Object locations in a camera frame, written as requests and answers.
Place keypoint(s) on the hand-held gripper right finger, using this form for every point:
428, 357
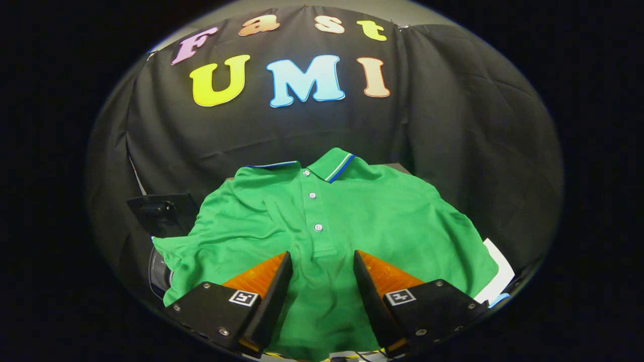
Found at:
371, 301

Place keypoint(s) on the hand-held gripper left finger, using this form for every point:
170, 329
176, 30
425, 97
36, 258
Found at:
274, 301

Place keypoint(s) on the green polo shirt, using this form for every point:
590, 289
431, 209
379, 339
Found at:
382, 221

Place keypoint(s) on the transparent washing machine lid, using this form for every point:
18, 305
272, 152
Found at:
166, 211

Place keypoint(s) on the white paper sheet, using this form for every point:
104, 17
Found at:
503, 271

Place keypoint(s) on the beige cabinet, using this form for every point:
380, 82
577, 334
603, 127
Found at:
398, 168

